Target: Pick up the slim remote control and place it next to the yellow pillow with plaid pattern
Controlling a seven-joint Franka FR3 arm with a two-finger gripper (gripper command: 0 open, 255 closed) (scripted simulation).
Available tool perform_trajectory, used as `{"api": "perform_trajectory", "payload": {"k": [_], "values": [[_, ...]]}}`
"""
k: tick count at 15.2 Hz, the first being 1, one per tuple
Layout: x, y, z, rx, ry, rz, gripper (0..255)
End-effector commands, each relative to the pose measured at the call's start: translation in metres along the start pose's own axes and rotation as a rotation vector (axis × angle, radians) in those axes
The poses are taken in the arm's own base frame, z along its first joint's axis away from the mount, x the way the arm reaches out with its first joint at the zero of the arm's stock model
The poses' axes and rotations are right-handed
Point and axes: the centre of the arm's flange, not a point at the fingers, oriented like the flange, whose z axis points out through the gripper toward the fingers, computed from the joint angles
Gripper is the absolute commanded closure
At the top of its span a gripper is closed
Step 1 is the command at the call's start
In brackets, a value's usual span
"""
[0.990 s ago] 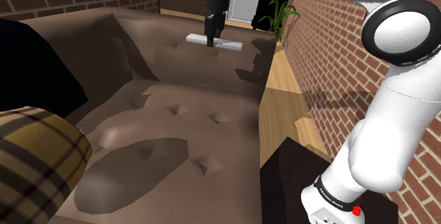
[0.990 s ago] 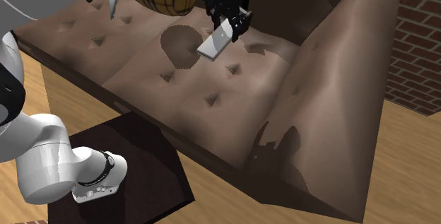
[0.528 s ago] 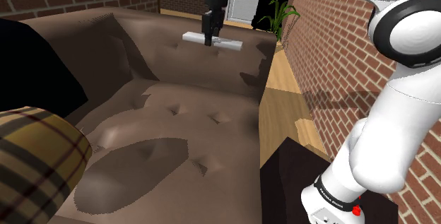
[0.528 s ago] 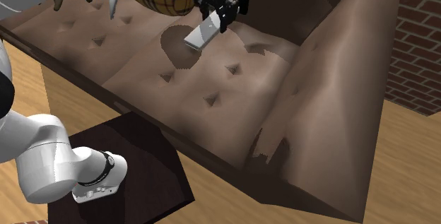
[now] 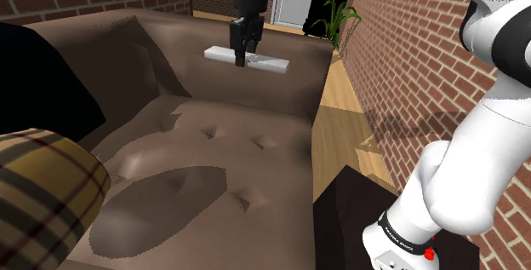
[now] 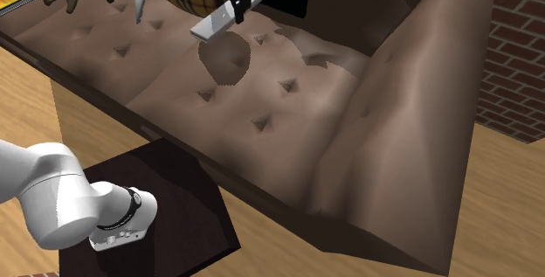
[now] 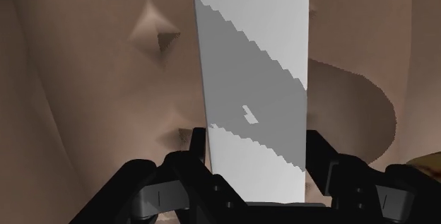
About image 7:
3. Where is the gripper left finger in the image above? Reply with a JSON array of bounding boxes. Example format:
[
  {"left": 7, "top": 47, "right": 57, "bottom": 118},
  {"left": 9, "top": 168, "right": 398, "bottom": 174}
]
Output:
[{"left": 69, "top": 126, "right": 249, "bottom": 224}]

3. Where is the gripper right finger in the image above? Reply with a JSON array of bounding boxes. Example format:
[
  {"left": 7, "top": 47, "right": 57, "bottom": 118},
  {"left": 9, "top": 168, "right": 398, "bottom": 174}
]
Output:
[{"left": 305, "top": 129, "right": 441, "bottom": 224}]

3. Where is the white rectangular box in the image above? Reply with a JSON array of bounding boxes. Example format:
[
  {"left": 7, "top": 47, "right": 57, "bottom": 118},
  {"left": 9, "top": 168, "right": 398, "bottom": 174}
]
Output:
[{"left": 191, "top": 0, "right": 310, "bottom": 204}]

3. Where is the olive brown object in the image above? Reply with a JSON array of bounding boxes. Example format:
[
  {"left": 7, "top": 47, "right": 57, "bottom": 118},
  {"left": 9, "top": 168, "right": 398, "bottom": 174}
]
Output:
[{"left": 406, "top": 151, "right": 441, "bottom": 183}]

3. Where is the brown leather sofa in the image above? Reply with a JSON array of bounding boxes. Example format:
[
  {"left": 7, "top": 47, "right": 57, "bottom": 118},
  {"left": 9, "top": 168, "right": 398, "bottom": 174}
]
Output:
[{"left": 0, "top": 0, "right": 441, "bottom": 224}]

